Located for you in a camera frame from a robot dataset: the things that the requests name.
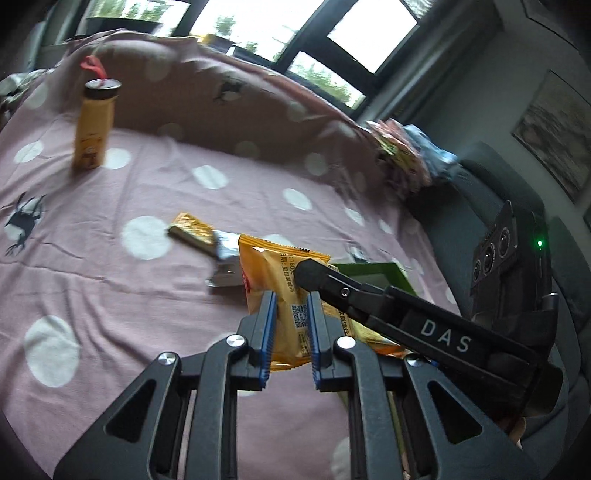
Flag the small orange snack packet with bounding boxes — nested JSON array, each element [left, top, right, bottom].
[[166, 211, 219, 250]]

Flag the black-framed window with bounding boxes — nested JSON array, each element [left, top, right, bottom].
[[83, 0, 444, 109]]

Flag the pink polka-dot bedsheet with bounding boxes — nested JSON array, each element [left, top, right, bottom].
[[0, 28, 462, 480]]

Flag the orange-brown snack packet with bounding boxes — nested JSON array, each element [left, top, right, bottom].
[[237, 233, 409, 372]]

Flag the green cardboard box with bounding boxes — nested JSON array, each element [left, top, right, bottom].
[[330, 260, 421, 480]]

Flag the stack of folded clothes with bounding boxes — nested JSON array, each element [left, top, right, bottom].
[[365, 119, 460, 197]]

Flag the white snack packet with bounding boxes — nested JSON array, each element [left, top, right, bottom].
[[205, 229, 243, 289]]

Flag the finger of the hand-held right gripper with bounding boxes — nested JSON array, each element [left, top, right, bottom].
[[294, 257, 408, 341]]

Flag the grey crumpled cloth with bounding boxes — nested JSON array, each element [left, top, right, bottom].
[[0, 69, 49, 109]]

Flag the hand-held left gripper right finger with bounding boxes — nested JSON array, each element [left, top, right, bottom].
[[306, 292, 541, 480]]

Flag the framed wall picture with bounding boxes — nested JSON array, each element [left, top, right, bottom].
[[512, 69, 591, 201]]

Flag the yellow bottle with brown cap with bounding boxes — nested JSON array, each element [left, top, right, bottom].
[[70, 55, 123, 172]]

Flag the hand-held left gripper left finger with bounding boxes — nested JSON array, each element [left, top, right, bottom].
[[53, 290, 279, 480]]

